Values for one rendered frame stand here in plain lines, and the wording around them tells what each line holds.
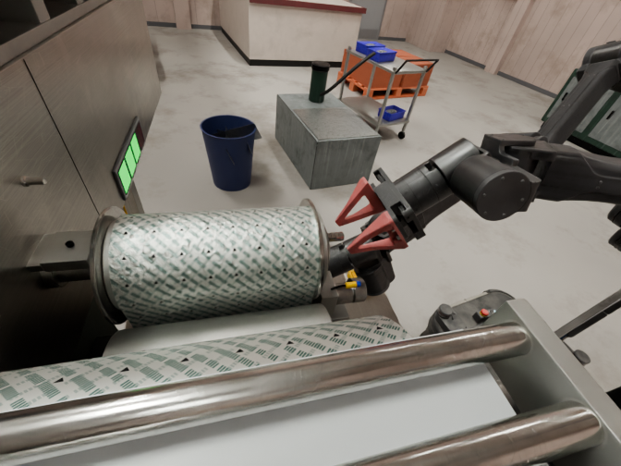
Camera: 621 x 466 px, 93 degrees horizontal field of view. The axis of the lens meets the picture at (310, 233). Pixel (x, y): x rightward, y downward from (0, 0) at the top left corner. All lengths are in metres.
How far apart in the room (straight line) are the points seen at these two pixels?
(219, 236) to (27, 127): 0.25
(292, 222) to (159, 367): 0.25
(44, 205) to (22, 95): 0.12
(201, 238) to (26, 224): 0.18
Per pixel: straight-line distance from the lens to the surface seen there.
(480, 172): 0.37
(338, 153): 2.64
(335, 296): 0.45
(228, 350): 0.19
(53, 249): 0.44
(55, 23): 0.62
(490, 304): 2.02
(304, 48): 6.25
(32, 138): 0.48
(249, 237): 0.37
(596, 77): 1.05
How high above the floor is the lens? 1.57
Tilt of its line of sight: 43 degrees down
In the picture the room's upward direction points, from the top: 10 degrees clockwise
